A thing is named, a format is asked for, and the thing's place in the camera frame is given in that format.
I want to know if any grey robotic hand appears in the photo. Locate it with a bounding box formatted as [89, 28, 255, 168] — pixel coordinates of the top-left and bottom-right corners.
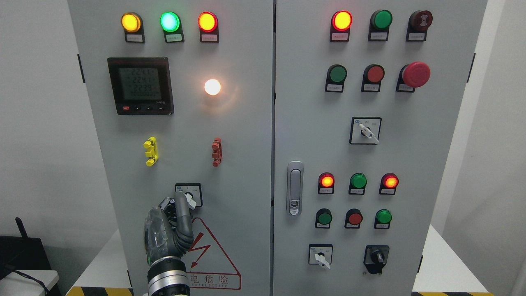
[144, 191, 195, 266]

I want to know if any white rotary light switch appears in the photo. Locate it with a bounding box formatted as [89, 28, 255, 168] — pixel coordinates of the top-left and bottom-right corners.
[175, 183, 203, 210]

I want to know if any green lit indicator light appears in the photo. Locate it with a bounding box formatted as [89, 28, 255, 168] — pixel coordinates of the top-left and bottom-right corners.
[159, 12, 185, 43]

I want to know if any yellow indicator light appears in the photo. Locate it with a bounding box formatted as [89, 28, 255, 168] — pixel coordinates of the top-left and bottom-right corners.
[121, 12, 145, 43]

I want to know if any red electric warning triangle sticker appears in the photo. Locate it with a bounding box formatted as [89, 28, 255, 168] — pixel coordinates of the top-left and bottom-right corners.
[182, 217, 242, 290]

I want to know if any red terminal connector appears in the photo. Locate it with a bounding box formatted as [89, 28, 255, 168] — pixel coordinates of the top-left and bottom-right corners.
[212, 137, 222, 167]

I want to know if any yellow terminal connector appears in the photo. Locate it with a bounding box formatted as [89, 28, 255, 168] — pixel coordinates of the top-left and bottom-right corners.
[143, 136, 159, 167]

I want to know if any grey left cabinet door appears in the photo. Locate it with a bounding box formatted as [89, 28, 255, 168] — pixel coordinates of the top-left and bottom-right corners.
[68, 0, 274, 296]

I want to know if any grey cabinet door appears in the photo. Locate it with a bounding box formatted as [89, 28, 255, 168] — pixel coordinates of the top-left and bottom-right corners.
[274, 0, 487, 296]
[68, 0, 274, 296]

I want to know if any black digital power meter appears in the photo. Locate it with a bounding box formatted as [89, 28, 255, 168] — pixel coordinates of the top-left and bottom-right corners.
[107, 57, 173, 116]

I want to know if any small clear lamp bulb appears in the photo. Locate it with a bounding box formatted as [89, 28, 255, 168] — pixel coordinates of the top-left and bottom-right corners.
[203, 79, 221, 96]

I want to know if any black device with antenna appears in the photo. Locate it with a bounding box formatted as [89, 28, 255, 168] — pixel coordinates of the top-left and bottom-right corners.
[0, 217, 51, 279]

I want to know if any green push button lower left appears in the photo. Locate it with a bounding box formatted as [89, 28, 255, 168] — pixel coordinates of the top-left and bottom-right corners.
[314, 208, 333, 229]

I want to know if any green push button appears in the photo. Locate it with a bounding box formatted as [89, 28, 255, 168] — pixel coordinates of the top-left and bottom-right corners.
[374, 209, 393, 230]
[325, 64, 347, 93]
[314, 208, 333, 229]

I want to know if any white box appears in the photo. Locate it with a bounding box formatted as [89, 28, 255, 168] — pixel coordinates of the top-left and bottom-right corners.
[0, 270, 59, 296]

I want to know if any red lit indicator lower left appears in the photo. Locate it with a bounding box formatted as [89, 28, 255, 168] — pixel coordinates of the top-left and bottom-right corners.
[318, 172, 335, 194]

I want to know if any red lit indicator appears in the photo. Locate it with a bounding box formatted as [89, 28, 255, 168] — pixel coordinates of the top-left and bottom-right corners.
[330, 10, 353, 42]
[379, 173, 399, 195]
[318, 172, 335, 194]

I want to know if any red push button lower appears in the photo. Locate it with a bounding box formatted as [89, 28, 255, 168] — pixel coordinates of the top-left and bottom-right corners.
[344, 208, 363, 229]

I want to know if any red push button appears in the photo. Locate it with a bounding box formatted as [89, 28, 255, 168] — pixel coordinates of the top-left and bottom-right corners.
[361, 64, 385, 93]
[344, 208, 363, 229]

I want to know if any green indicator lower middle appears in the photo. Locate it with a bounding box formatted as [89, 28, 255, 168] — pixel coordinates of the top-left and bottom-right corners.
[348, 173, 367, 195]

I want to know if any red indicator light left door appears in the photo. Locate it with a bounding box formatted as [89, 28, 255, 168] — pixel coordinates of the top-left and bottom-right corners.
[198, 11, 219, 43]

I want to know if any green push button lower right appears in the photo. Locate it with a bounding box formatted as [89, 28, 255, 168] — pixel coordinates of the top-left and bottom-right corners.
[374, 209, 393, 230]

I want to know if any red lit indicator lower right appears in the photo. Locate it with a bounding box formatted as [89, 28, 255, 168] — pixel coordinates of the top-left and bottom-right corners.
[379, 173, 399, 195]

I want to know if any green push button upper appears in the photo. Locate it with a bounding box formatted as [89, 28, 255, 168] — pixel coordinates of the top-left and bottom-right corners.
[325, 64, 347, 93]

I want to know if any grey right cabinet door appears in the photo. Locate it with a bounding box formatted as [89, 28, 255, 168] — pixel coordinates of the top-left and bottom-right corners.
[274, 0, 487, 296]

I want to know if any red push button upper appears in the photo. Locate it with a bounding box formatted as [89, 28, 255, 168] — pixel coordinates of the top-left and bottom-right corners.
[361, 64, 385, 93]

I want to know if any red lit indicator top right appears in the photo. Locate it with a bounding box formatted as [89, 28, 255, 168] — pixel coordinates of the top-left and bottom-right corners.
[330, 10, 353, 42]

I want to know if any red emergency stop button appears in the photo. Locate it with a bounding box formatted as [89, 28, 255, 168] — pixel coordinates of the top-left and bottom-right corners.
[396, 61, 431, 93]

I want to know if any green indicator top right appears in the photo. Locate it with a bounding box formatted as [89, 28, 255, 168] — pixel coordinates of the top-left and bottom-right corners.
[368, 9, 393, 42]

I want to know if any dark red buzzer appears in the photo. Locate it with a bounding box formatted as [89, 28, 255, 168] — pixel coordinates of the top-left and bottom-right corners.
[406, 11, 433, 42]

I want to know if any silver door handle lock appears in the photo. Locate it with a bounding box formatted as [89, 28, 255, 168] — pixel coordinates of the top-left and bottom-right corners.
[287, 161, 304, 216]

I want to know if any black cable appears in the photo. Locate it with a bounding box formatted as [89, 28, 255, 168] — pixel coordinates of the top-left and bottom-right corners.
[0, 263, 51, 296]

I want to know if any white rotary switch lower right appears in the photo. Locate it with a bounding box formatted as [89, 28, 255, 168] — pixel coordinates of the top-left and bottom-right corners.
[308, 244, 334, 270]

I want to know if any black rotary selector switch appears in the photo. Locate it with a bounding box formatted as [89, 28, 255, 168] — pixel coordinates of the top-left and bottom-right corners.
[363, 244, 390, 274]

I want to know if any white rotary switch upper right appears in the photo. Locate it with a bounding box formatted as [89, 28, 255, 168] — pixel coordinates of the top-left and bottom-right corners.
[349, 117, 382, 145]

